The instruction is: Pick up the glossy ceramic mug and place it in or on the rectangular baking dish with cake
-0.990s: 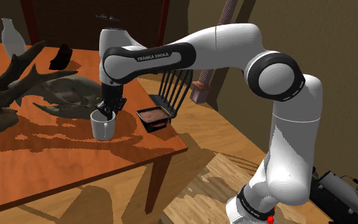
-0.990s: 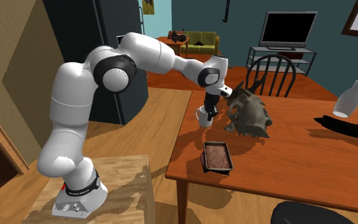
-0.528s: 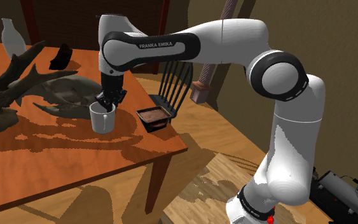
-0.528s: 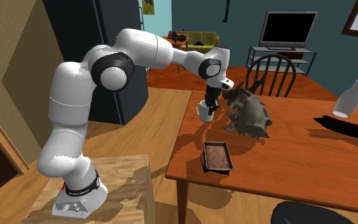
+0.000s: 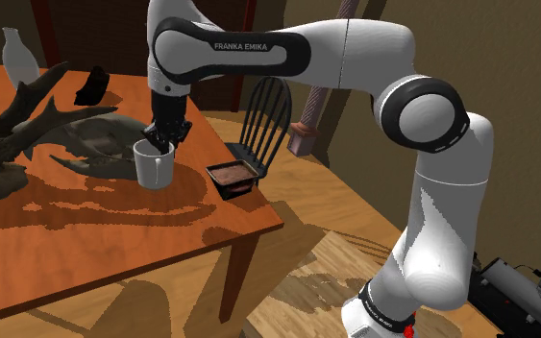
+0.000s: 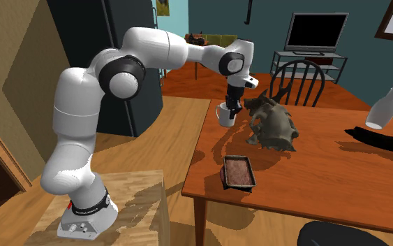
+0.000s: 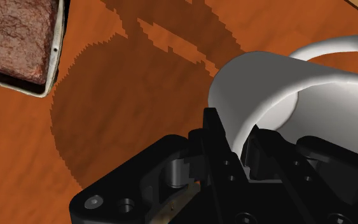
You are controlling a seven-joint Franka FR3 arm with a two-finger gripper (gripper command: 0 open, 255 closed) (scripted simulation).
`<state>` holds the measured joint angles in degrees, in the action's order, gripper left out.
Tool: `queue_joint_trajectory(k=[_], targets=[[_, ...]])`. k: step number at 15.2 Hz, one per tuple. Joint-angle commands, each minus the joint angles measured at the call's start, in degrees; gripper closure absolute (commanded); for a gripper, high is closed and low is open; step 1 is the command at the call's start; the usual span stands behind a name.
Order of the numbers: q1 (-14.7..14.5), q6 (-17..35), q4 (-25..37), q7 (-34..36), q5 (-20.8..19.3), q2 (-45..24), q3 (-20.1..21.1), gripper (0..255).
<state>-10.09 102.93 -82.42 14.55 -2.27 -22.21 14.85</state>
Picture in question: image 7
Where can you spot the brown block in white tray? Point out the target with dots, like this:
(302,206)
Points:
(14,37)

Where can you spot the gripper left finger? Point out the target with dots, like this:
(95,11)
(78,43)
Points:
(154,173)

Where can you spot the white mug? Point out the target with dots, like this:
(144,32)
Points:
(296,93)

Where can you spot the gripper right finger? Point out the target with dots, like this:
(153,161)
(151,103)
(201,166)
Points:
(315,173)

